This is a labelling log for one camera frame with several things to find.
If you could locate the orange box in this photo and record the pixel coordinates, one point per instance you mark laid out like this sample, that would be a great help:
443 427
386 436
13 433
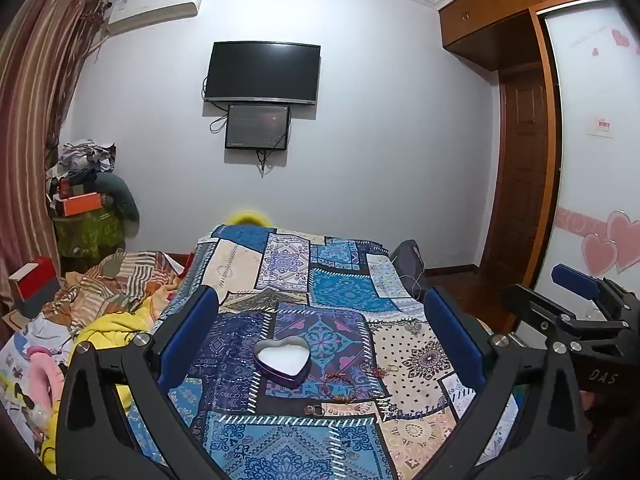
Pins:
80 205

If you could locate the orange striped blanket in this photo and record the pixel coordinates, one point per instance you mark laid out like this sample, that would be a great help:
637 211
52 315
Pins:
125 280

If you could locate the brown wooden door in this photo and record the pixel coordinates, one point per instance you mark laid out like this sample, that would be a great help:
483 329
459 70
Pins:
520 170

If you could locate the white door sticker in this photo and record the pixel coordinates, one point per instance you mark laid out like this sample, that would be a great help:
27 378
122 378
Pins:
602 126

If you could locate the white air conditioner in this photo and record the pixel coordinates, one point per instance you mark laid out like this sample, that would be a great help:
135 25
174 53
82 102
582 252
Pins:
150 7

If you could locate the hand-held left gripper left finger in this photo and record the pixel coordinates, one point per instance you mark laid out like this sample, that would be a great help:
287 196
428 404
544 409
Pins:
192 330

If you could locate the red and white box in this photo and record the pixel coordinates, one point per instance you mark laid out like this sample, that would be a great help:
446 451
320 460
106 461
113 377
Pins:
35 280

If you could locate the yellow round object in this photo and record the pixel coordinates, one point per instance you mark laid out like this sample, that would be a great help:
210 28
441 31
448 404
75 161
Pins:
250 217

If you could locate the grey bag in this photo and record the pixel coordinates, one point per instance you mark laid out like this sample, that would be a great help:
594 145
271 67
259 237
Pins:
407 260

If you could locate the white heart-print sliding door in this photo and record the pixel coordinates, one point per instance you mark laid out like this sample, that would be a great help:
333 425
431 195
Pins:
595 185

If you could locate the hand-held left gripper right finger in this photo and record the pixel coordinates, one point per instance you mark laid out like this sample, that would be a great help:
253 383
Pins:
450 330

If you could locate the small metal keyring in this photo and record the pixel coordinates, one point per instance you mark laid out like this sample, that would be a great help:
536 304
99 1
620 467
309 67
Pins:
314 409

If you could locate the small black wall monitor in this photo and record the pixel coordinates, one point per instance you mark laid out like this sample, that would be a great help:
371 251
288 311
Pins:
257 127

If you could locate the pink cloth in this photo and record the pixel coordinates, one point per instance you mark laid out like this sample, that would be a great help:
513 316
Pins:
47 375

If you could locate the grey plush cloth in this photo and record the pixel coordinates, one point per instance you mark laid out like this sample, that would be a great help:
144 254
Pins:
122 200

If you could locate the wooden overhead cabinet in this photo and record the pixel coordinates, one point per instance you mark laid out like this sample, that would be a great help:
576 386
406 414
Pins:
500 15

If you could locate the black wall television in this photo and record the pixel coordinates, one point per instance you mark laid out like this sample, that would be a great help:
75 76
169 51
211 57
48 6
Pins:
262 72

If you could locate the yellow cloth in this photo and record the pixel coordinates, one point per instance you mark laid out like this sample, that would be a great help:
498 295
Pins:
107 330

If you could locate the cartoon printed sheet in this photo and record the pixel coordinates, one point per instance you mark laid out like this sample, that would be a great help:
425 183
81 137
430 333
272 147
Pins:
20 360

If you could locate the blue patchwork blanket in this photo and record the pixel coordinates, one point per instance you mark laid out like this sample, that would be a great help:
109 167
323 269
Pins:
340 290

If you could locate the pile of clothes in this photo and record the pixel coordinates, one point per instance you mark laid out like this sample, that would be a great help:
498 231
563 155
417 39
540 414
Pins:
82 160

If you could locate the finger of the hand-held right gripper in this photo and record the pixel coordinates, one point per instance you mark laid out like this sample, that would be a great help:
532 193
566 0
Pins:
575 280
550 312

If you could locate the purple heart-shaped tin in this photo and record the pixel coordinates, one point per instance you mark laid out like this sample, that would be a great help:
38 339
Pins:
282 356

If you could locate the striped brown curtain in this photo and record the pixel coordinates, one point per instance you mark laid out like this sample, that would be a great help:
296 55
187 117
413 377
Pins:
35 110

